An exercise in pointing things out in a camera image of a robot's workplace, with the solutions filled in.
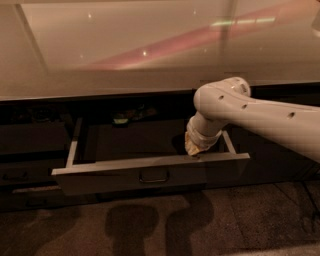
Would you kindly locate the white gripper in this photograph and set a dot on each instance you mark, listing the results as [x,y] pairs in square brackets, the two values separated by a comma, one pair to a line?
[199,140]

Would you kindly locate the grey drawer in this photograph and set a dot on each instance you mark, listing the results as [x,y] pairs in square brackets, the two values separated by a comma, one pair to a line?
[28,172]
[46,197]
[143,155]
[32,138]

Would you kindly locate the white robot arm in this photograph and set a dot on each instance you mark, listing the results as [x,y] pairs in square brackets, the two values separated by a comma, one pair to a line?
[295,127]

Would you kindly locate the items in top drawer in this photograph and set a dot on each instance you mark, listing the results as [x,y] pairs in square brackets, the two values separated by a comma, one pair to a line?
[124,117]

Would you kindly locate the items in drawer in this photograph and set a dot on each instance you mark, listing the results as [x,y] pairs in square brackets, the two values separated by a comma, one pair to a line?
[124,117]
[25,115]

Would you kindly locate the items in left drawer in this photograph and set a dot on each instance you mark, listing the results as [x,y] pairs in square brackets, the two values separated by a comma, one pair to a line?
[25,115]

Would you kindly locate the grey cabinet door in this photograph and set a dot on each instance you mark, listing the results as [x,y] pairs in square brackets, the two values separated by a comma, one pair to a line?
[270,162]

